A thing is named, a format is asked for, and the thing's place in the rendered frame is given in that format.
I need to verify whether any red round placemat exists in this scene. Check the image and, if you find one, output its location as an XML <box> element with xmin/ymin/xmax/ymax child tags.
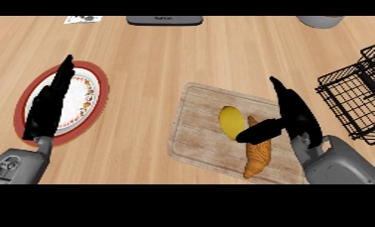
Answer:
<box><xmin>13</xmin><ymin>59</ymin><xmax>109</xmax><ymax>148</ymax></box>

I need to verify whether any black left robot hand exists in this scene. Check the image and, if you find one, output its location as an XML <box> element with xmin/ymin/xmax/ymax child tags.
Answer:
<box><xmin>20</xmin><ymin>54</ymin><xmax>76</xmax><ymax>141</ymax></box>

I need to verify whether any white floral plate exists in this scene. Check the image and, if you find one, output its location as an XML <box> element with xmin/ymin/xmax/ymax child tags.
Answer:
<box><xmin>23</xmin><ymin>66</ymin><xmax>100</xmax><ymax>137</ymax></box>

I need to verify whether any white patterned paper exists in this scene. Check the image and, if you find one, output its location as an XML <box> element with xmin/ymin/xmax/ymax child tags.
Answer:
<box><xmin>63</xmin><ymin>15</ymin><xmax>103</xmax><ymax>25</ymax></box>

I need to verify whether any pale wooden cutting board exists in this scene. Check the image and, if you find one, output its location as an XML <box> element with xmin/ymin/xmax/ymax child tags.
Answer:
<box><xmin>166</xmin><ymin>81</ymin><xmax>305</xmax><ymax>185</ymax></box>

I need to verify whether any black wire tiered basket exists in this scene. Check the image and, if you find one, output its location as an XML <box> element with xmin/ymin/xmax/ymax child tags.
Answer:
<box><xmin>314</xmin><ymin>44</ymin><xmax>375</xmax><ymax>146</ymax></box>

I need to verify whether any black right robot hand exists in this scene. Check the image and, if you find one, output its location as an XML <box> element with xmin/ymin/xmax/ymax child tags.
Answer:
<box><xmin>234</xmin><ymin>75</ymin><xmax>324</xmax><ymax>150</ymax></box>

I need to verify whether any dark grey appliance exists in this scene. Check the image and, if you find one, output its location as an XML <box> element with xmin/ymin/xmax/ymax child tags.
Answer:
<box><xmin>125</xmin><ymin>15</ymin><xmax>205</xmax><ymax>27</ymax></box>

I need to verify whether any yellow lemon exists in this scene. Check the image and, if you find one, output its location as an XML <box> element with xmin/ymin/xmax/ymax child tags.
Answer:
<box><xmin>218</xmin><ymin>105</ymin><xmax>247</xmax><ymax>141</ymax></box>

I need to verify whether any grey round pot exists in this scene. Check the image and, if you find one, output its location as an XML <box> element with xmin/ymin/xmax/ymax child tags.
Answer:
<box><xmin>295</xmin><ymin>15</ymin><xmax>345</xmax><ymax>30</ymax></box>

